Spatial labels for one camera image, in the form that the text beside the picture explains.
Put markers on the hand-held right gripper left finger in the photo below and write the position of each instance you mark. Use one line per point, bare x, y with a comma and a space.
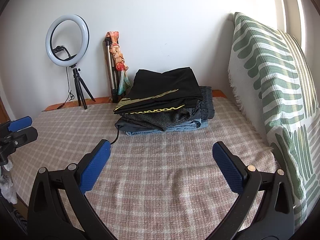
95, 167

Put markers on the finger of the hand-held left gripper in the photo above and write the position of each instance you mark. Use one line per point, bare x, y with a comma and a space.
25, 137
20, 125

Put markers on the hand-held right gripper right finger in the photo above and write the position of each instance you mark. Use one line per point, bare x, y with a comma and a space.
228, 167

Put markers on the black pants with yellow print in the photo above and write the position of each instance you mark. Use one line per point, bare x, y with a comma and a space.
162, 85

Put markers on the folded grey pants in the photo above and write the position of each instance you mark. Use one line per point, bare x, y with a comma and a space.
155, 121

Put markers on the folded blue jeans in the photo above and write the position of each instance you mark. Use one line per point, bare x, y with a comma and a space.
180, 127

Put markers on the pink checked blanket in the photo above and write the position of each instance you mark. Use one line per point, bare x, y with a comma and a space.
162, 180

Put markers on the person's dark striped clothing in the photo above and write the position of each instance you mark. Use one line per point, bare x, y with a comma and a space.
20, 222

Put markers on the dark grey elastic waist shorts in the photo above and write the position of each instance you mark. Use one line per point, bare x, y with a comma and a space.
207, 102

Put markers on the black gooseneck phone holder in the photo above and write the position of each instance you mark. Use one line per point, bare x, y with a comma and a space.
60, 48

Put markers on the green white patterned pillow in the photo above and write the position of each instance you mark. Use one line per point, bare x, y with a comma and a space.
265, 80

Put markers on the folded silver tripod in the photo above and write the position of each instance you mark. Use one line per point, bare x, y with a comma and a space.
110, 65

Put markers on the folded tripod with colourful scarf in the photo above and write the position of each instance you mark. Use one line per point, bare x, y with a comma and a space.
117, 52

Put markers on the green striped pillow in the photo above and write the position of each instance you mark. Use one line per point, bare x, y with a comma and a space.
300, 67

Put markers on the window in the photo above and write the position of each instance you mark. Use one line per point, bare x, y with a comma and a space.
292, 5

